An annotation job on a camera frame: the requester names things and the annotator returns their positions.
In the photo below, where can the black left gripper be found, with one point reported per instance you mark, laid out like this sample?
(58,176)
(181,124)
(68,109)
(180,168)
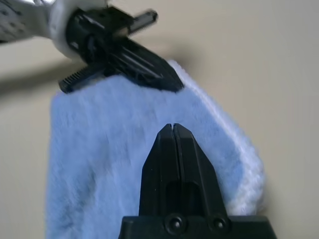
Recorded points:
(94,32)

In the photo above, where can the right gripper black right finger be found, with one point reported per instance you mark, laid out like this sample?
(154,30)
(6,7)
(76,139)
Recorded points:
(199,169)

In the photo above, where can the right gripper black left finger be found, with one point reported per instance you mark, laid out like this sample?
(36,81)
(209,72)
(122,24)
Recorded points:
(157,169)

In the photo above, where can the light blue towel white trim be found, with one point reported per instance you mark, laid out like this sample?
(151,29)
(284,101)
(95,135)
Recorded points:
(99,149)

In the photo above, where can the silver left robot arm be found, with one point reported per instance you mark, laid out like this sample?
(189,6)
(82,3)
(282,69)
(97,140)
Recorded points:
(15,20)

